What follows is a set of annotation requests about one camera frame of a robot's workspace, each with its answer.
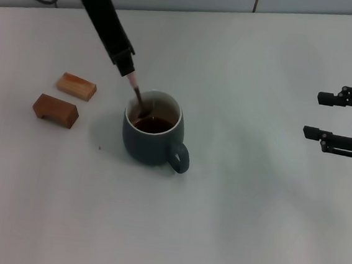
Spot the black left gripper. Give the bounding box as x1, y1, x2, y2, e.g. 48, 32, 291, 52
66, 0, 143, 80

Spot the pink handled metal spoon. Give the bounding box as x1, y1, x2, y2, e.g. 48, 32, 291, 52
122, 71, 157, 121

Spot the dark grey ceramic cup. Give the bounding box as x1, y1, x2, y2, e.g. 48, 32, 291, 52
119, 86, 197, 175

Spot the light wooden block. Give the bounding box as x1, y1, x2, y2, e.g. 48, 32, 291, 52
55, 71, 99, 102

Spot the dark coffee liquid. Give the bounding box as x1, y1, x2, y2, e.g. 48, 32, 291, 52
133, 115, 175, 136

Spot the dark brown wooden block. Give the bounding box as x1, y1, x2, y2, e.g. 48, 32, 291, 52
30, 92, 81, 130

